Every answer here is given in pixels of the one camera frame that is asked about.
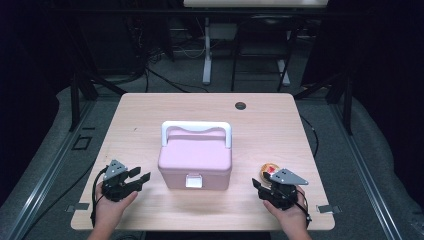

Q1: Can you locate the right hand-held gripper black cable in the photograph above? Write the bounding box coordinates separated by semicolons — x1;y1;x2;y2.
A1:
294;188;313;228

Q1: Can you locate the person's left hand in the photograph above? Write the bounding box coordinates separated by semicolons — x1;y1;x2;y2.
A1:
94;182;139;232

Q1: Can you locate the black floor cable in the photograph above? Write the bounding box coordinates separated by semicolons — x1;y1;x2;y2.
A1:
144;65;210;94

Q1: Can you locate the black metal stand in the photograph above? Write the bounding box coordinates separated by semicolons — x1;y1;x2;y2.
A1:
293;70;355;136
67;68;128;133

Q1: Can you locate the aluminium floor rail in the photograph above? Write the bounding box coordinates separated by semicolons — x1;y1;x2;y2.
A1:
332;102;405;240
5;99;98;240

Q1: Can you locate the white desk with white legs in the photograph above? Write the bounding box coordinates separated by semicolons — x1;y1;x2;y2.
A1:
182;0;330;86

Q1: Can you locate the left hand-held gripper black cable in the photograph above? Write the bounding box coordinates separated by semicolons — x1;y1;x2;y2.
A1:
90;167;110;228

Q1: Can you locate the round golden candy tin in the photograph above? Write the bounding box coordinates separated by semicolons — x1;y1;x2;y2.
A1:
259;162;281;184

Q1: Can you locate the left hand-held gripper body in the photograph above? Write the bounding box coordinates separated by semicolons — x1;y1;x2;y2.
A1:
101;159;140;203

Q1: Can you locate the black cable beside table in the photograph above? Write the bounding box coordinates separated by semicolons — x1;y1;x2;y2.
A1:
299;114;320;158

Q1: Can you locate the black chair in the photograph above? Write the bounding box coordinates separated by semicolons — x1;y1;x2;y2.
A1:
230;14;302;93

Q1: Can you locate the person's right hand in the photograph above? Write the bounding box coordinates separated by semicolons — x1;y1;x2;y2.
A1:
262;186;310;235

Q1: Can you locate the grey metal bracket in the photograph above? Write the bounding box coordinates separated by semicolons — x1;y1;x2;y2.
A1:
65;202;91;214
316;204;342;215

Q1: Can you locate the pink box with white handle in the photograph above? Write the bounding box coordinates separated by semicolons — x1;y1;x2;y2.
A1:
157;120;233;192

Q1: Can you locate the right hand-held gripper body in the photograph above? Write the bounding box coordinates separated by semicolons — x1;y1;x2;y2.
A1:
264;168;310;211

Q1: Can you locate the hand-held gripper black cable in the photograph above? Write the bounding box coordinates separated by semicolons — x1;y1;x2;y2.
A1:
294;188;313;228
90;167;110;228

